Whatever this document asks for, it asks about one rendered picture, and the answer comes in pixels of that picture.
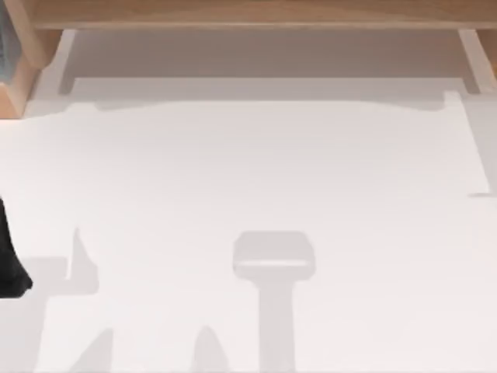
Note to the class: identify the pale wooden shelf unit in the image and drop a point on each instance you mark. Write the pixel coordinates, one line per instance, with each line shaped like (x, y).
(248, 13)

